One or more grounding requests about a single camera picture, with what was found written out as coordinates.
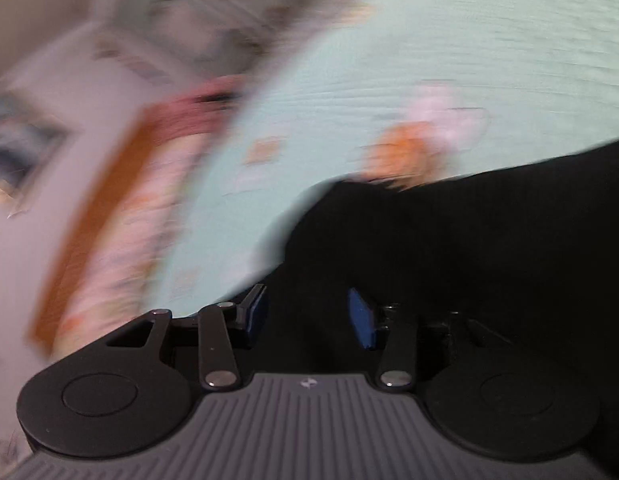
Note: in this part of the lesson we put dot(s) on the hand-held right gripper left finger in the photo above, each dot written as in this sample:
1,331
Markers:
257,315

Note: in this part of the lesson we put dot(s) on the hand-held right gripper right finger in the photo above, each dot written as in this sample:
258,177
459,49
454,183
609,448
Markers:
362,320

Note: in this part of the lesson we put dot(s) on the black pants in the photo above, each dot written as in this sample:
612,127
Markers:
464,260

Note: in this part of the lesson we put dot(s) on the floral pillow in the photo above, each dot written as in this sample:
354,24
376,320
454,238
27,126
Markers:
129,235

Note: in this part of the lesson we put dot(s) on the wooden headboard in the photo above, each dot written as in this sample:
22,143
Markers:
89,210

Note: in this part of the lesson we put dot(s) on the pink fluffy garment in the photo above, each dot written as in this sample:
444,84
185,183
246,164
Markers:
204,105

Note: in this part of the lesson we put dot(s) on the mint bee print quilt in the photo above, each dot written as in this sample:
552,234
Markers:
339,85

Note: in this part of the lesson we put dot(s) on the grey sliding door wardrobe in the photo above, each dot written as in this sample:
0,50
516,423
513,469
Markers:
189,10

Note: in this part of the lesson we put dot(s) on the framed wall picture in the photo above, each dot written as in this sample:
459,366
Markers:
19,155

